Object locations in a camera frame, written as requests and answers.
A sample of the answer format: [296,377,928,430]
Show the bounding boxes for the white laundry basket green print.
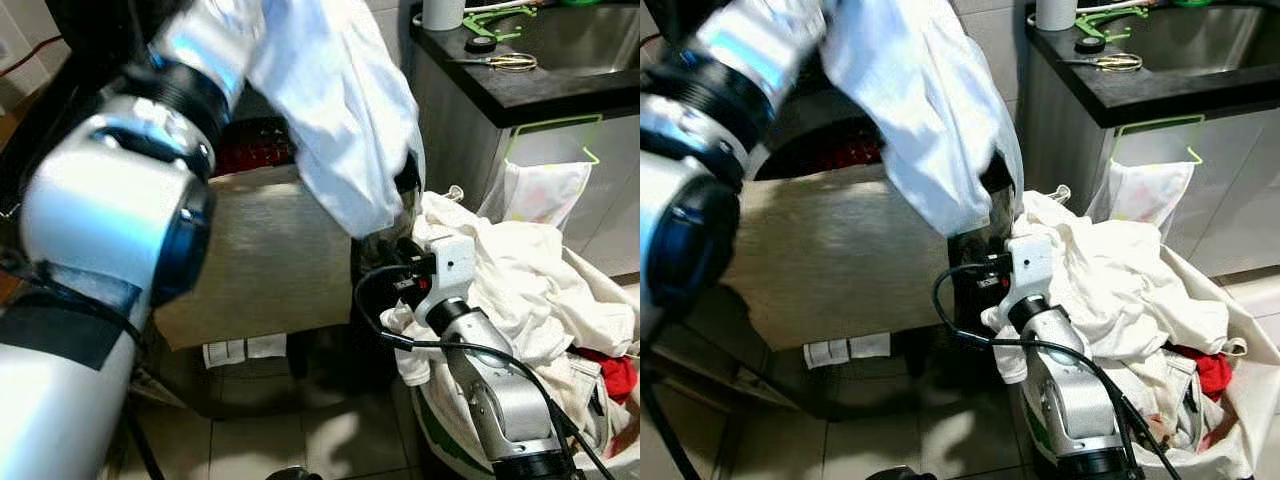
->
[1015,240,1280,480]
[410,250,641,480]

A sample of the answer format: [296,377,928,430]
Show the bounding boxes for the white paper towel roll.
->
[1035,0,1078,31]
[421,0,467,32]

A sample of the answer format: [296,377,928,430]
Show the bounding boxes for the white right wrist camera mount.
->
[428,234,481,304]
[1008,234,1055,301]

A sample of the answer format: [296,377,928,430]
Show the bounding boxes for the red cloth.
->
[1170,345,1236,401]
[572,345,641,403]

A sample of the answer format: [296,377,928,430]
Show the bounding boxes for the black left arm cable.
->
[640,370,703,480]
[122,402,168,480]

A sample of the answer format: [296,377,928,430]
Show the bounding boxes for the white shirt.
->
[385,190,641,386]
[980,190,1251,386]

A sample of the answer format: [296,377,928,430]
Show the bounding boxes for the beige cloth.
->
[722,165,966,351]
[152,163,369,353]

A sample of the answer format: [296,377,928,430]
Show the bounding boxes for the steel sink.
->
[520,0,641,79]
[1120,0,1280,76]

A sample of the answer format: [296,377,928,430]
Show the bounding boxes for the green clothes hanger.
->
[1075,3,1149,43]
[462,4,541,44]

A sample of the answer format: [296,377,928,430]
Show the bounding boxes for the grey cabinet black counter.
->
[1022,0,1280,281]
[408,0,641,286]

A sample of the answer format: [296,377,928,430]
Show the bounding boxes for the green wire hook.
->
[503,113,603,169]
[1112,113,1206,166]

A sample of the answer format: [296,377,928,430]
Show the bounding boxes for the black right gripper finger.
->
[944,213,993,269]
[352,213,403,269]
[980,152,1015,251]
[393,152,425,251]

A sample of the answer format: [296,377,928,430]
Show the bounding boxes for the red clothes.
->
[790,120,886,179]
[212,118,298,179]

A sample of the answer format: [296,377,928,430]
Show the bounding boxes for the scissors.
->
[450,52,539,73]
[1060,52,1144,73]

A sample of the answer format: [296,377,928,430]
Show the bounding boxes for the large white garment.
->
[820,0,1026,239]
[243,0,428,239]

